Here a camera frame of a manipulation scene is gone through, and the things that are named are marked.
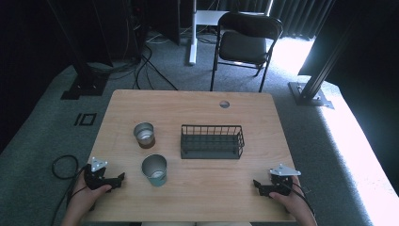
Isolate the teal metal cup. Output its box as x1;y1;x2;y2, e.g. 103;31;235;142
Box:
140;153;168;188

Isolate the black wire basket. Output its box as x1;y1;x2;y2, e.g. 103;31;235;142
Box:
180;123;246;160

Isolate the person's right hand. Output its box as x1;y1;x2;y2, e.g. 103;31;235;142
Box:
268;174;311;218

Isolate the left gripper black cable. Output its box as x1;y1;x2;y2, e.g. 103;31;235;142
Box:
51;153;92;226

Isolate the black floor cable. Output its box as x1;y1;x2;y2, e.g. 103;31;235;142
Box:
134;46;179;92

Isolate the person's left hand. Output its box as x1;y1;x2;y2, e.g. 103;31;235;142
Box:
66;170;113;218

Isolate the black folding chair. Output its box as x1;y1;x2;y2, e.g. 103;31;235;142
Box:
209;11;284;94

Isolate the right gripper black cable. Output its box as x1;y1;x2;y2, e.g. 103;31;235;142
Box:
280;179;316;218

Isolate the dark equipment rack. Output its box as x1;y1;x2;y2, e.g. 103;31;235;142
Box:
124;0;182;61

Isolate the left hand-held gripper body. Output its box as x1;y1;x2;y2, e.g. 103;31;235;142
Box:
83;156;110;191

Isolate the black metal stand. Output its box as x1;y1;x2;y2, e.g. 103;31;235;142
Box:
288;12;335;110
46;0;110;101

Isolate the brown metal cup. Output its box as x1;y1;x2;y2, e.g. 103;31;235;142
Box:
133;121;156;150

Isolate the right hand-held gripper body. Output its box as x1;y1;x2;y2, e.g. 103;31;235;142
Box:
268;163;302;197

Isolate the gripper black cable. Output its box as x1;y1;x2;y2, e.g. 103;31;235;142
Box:
280;179;316;218
51;153;92;226

